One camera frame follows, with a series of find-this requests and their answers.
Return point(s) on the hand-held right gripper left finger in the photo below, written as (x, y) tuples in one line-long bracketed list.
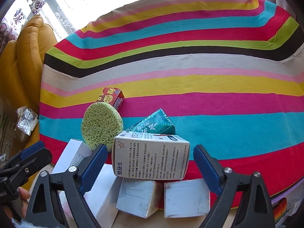
[(93, 168)]

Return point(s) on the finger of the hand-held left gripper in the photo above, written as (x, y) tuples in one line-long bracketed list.
[(35, 161), (33, 147)]

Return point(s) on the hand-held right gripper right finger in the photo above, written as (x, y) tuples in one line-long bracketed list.
[(206, 168)]

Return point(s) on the silver grey box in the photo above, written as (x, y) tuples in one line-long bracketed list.
[(135, 197), (185, 199)]

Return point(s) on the white medicine box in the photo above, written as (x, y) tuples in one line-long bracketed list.
[(149, 156)]

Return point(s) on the red box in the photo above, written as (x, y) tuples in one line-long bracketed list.
[(111, 96)]

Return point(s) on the purple storage box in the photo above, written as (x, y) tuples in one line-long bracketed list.
[(285, 191)]

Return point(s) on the person's left hand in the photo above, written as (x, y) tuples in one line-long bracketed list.
[(23, 201)]

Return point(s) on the wooden cabinet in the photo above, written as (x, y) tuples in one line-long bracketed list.
[(9, 137)]

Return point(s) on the crumpled foil packet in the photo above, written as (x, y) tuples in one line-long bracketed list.
[(27, 121)]

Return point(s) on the plain white box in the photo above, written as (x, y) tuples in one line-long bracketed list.
[(71, 153)]

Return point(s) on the large white box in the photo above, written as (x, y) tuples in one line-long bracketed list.
[(104, 194)]

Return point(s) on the white fluffy sleeve cuff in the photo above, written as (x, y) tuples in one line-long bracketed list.
[(20, 224)]

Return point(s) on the green round sponge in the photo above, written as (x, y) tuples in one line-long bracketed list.
[(102, 125)]

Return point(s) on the teal green box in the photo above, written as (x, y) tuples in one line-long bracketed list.
[(156, 123)]

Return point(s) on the rainbow striped blanket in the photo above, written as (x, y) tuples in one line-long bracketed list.
[(190, 87)]

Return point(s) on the rainbow striped box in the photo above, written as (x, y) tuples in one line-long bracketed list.
[(280, 212)]

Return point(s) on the yellow leather sofa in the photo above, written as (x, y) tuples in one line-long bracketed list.
[(26, 59)]

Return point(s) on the white floral lace curtain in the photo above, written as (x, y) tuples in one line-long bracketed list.
[(59, 16)]

